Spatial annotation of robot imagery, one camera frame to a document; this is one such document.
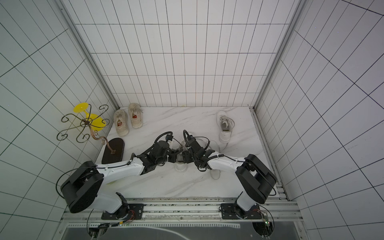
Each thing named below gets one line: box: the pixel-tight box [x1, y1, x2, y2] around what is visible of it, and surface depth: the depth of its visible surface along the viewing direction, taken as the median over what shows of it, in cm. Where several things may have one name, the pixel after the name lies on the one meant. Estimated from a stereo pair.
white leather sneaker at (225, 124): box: [216, 110, 236, 143], surface depth 100 cm
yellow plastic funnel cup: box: [73, 102, 107, 132], surface depth 75 cm
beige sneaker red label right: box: [128, 102, 144, 129], surface depth 109 cm
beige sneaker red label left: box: [113, 109, 129, 137], surface depth 105 cm
